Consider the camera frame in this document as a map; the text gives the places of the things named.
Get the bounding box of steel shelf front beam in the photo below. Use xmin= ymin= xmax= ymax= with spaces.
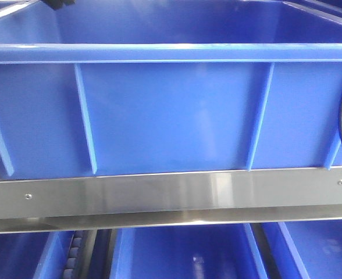
xmin=0 ymin=166 xmax=342 ymax=233

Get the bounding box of lower middle blue bin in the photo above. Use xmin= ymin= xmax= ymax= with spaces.
xmin=109 ymin=224 xmax=269 ymax=278

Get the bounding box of lower left blue bin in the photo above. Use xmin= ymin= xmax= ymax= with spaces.
xmin=0 ymin=231 xmax=74 ymax=278

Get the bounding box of lower right blue bin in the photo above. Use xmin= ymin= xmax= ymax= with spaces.
xmin=262 ymin=220 xmax=342 ymax=278

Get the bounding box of large blue plastic crate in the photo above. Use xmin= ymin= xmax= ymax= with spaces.
xmin=0 ymin=1 xmax=342 ymax=180

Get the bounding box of blue bin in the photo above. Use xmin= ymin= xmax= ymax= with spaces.
xmin=0 ymin=231 xmax=74 ymax=278
xmin=262 ymin=220 xmax=342 ymax=278
xmin=109 ymin=224 xmax=269 ymax=278

